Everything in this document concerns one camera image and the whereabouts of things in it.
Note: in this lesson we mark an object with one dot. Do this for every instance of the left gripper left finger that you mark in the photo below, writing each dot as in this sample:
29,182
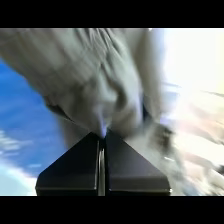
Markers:
75,170

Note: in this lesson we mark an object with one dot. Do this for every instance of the dark grey garment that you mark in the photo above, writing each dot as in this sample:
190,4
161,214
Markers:
86,73

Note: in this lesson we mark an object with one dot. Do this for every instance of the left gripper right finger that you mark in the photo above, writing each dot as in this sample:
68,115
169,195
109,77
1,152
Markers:
133,170

